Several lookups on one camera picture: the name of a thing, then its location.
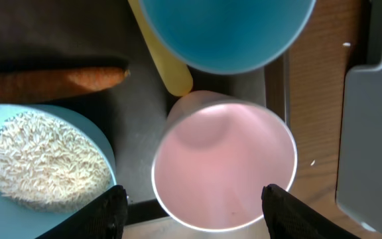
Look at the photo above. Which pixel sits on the light blue plastic cup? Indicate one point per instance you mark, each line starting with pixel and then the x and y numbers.
pixel 227 36

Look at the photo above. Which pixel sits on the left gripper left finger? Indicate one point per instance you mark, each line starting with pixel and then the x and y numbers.
pixel 103 218

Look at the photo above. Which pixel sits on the dark brown serving tray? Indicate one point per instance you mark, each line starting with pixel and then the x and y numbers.
pixel 38 35

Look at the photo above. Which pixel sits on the yellow plastic spoon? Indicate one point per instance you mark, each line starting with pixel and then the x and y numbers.
pixel 175 74

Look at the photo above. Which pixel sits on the white rice grains pile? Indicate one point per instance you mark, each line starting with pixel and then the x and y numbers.
pixel 47 165

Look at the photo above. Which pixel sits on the light blue bowl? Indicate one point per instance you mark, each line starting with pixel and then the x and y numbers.
pixel 17 221

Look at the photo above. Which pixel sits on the pink plastic cup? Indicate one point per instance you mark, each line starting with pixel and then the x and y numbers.
pixel 215 156

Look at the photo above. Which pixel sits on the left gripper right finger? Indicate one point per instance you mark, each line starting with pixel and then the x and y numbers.
pixel 287 217

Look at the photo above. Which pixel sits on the orange carrot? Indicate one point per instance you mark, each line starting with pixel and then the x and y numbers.
pixel 36 86

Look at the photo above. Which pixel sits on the grey dishwasher rack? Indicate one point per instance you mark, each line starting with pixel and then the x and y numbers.
pixel 359 186

